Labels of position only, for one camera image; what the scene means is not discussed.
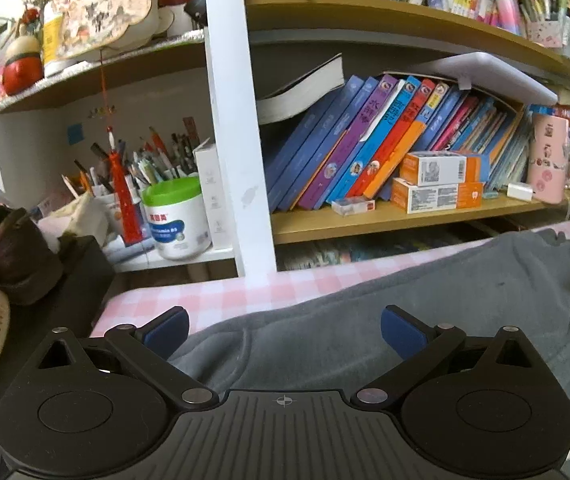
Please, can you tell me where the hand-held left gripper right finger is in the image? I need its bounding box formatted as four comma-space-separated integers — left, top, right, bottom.
351, 304, 548, 408

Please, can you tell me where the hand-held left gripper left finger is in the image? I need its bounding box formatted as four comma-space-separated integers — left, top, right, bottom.
30, 305, 220, 411

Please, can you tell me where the grey sweater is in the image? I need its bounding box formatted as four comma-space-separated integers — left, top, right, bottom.
167, 231, 570, 480

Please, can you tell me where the pink cartoon table mat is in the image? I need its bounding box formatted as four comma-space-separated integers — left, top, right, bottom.
87, 225, 570, 346

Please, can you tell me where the white charger cube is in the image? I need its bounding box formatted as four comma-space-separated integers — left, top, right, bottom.
506, 183, 536, 204

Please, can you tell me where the pink printed tumbler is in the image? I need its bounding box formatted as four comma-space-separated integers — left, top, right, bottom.
526, 112, 570, 206

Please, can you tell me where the white can green lid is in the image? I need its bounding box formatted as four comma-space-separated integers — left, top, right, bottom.
141, 177, 213, 262

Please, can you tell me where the thick red dictionary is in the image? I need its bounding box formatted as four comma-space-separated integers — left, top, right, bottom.
530, 102, 570, 128

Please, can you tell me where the small white and red box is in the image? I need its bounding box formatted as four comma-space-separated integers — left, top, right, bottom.
331, 198, 376, 217

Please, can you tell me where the orange and white box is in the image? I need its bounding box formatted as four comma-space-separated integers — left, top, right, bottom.
390, 177, 484, 215
399, 151, 491, 187

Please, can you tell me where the red tassel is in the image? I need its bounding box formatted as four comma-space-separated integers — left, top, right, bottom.
99, 47, 143, 246

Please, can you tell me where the tall white box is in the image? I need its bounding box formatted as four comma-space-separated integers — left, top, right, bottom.
193, 140, 236, 251

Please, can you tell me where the dark brown pouch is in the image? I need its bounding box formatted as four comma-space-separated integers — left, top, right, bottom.
0, 205, 63, 306

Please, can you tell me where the bunch of pens and pencils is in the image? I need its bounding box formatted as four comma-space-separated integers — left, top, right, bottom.
62, 117, 201, 196

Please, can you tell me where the white wooden bookshelf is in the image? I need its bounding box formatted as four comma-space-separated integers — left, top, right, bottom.
0, 0, 570, 281

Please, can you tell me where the row of blue and purple books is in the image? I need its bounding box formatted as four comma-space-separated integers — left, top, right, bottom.
264, 74, 533, 213

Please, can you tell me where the pink floral pen cup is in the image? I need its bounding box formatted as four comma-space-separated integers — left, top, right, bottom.
528, 19, 566, 50

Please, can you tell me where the pink gradient bottle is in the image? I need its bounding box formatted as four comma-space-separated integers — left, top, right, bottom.
488, 0, 523, 36

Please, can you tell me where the thick white paperback book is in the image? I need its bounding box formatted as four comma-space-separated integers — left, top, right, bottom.
256, 54, 346, 126

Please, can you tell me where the red and cream doll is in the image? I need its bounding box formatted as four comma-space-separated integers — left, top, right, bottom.
2, 35, 46, 96

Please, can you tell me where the yellow and white tube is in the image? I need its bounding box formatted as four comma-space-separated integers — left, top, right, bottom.
42, 0, 73, 73

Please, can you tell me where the fan-shaped paper ornament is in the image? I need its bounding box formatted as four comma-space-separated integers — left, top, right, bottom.
55, 0, 153, 61

